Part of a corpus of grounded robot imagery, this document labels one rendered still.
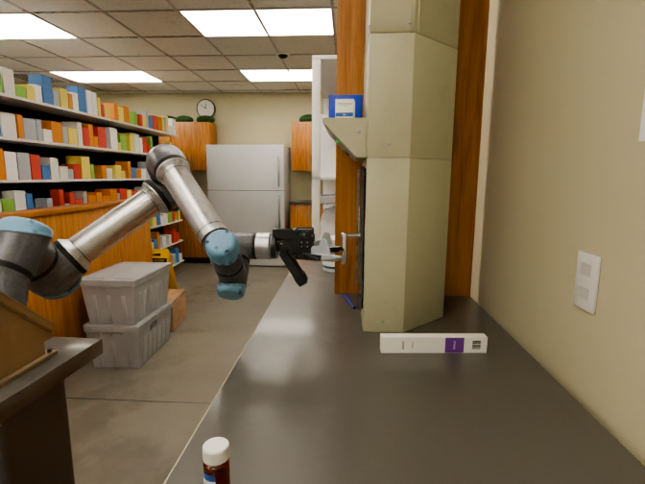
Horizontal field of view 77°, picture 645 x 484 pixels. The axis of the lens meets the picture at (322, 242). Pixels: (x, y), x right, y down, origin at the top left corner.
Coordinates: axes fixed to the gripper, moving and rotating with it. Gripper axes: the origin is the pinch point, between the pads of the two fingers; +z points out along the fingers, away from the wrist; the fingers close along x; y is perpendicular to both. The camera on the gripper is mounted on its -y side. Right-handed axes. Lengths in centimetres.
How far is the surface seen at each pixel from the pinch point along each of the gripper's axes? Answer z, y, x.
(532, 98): 49, 42, 2
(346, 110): 0.2, 39.3, 2.9
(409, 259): 17.8, -0.3, -4.1
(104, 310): -166, -71, 150
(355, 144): 2.8, 29.8, -5.2
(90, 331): -175, -86, 146
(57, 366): -63, -20, -31
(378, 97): 8.3, 41.3, -5.2
